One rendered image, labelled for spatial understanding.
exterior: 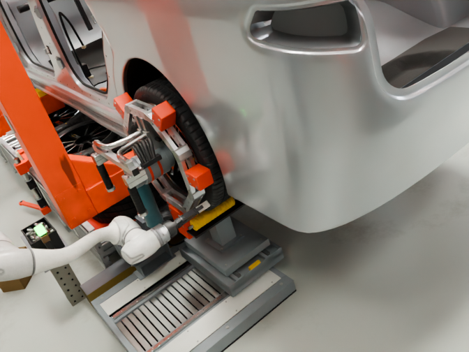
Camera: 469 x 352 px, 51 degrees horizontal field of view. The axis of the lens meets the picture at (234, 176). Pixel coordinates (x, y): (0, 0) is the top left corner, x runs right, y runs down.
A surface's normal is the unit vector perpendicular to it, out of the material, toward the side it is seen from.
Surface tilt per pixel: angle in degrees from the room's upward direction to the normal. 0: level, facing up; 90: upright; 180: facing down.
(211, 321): 0
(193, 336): 0
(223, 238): 90
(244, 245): 0
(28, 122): 90
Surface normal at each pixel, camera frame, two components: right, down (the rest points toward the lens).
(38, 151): 0.59, 0.29
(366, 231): -0.25, -0.82
